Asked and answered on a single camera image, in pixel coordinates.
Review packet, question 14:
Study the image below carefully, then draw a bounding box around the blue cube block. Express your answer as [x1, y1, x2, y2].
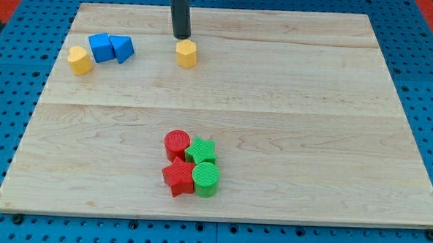
[89, 32, 115, 63]

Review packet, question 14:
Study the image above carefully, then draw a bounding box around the red star block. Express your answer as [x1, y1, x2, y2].
[162, 157, 195, 198]

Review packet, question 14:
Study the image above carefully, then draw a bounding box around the green cylinder block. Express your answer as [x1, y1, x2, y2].
[192, 162, 220, 198]

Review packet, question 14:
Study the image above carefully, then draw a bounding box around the yellow hexagon block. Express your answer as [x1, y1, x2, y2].
[176, 40, 197, 68]

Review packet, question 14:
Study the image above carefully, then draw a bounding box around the green star block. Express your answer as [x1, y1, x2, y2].
[184, 137, 217, 165]

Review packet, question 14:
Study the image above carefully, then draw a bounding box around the yellow heart block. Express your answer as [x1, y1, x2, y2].
[67, 46, 93, 76]

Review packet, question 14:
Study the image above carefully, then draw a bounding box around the blue triangle block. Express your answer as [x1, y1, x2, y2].
[110, 35, 135, 64]

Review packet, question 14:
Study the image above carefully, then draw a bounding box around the red cylinder block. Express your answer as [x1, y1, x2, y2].
[164, 130, 191, 161]

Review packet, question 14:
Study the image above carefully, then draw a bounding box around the light wooden board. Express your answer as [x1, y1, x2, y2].
[0, 3, 433, 229]

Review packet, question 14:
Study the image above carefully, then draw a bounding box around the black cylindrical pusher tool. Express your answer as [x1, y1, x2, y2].
[170, 0, 191, 40]

